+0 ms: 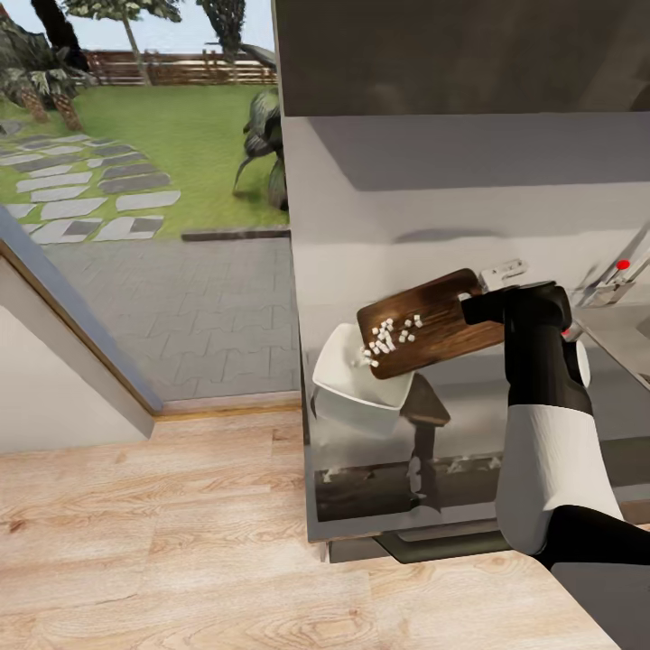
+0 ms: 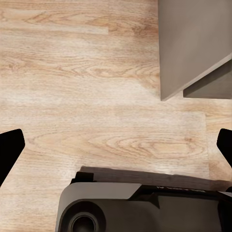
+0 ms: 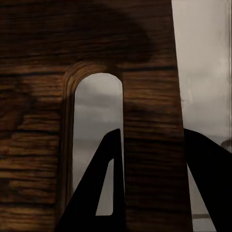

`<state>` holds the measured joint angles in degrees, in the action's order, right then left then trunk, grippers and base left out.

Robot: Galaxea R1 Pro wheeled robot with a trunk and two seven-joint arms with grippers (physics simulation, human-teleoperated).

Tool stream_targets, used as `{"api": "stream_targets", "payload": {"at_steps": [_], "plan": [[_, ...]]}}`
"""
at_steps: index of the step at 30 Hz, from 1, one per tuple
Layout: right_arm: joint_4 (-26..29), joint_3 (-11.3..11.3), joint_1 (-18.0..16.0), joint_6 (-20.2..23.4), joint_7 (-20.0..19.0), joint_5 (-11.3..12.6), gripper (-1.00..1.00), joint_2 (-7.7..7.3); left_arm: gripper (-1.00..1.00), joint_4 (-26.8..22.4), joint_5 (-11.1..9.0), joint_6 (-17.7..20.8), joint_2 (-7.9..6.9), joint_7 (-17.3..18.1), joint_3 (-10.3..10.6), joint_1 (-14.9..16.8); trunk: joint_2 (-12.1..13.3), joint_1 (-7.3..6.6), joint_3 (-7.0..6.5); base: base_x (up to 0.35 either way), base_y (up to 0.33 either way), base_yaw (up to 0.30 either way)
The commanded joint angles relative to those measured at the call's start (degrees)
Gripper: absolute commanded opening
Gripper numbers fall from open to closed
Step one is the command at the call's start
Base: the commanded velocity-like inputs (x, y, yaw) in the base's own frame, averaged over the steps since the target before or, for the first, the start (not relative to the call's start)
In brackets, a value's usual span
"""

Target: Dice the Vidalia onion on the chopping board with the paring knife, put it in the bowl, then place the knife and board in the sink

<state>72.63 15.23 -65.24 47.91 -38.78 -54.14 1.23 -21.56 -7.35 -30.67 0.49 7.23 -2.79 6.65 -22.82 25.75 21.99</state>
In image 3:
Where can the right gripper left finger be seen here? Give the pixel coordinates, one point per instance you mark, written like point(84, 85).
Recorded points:
point(80, 213)

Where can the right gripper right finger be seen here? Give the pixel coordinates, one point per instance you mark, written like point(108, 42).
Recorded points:
point(211, 168)

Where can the cutting board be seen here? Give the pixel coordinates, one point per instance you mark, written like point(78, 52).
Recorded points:
point(47, 47)

